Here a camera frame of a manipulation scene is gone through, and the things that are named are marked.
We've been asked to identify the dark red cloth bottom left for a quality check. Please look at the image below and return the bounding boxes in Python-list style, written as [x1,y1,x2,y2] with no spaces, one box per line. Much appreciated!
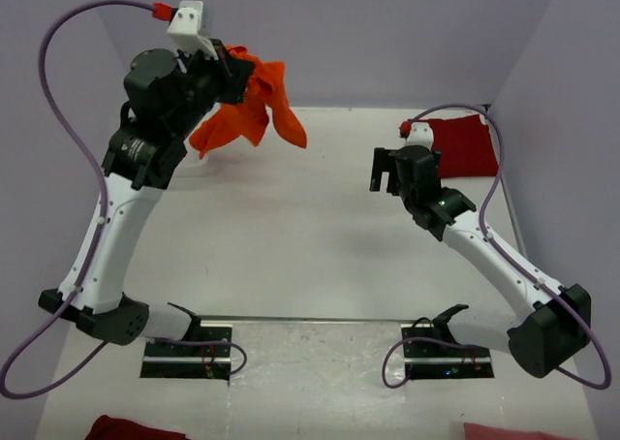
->
[85,415,187,440]

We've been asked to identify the folded dark red t-shirt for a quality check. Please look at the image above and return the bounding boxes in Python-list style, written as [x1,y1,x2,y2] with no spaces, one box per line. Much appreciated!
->
[425,115,498,178]

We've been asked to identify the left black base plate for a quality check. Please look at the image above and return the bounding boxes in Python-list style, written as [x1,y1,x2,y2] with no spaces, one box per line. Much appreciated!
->
[139,342,233,381]

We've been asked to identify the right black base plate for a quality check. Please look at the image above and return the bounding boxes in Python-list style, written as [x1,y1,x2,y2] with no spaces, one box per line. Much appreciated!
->
[403,342,495,380]

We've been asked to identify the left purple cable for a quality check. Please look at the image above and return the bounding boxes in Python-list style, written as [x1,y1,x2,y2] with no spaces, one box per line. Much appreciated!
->
[0,0,248,401]

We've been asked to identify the purple cable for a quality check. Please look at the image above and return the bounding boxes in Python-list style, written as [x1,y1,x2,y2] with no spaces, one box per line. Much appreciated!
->
[0,0,248,401]
[382,103,612,391]

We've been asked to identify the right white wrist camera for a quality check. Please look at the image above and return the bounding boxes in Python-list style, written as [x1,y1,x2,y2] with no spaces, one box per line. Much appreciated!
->
[405,122,434,149]

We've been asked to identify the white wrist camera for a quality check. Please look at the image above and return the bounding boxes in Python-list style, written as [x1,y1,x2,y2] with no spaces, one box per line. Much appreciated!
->
[167,1,217,59]
[405,122,434,149]

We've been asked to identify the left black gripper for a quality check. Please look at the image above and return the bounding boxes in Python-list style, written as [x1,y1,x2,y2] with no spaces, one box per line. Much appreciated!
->
[170,35,254,137]

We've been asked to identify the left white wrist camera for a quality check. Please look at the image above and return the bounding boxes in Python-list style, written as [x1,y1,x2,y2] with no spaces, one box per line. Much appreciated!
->
[167,1,217,59]

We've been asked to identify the pink cloth bottom right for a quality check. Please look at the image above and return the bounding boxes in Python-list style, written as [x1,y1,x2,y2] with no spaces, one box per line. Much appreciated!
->
[463,423,560,440]

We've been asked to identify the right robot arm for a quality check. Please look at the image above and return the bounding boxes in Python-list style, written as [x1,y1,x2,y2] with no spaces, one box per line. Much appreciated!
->
[369,144,591,378]

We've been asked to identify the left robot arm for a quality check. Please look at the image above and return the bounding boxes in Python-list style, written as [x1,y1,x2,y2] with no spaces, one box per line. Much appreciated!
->
[38,44,255,356]

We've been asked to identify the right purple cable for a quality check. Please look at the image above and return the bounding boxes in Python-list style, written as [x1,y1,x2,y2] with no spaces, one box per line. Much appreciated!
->
[382,103,612,391]

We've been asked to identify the orange t-shirt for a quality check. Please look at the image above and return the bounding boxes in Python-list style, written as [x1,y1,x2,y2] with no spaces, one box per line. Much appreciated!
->
[189,46,308,158]

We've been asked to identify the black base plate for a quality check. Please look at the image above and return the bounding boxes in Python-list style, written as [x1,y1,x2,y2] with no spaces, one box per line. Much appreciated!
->
[139,342,233,381]
[403,342,495,380]

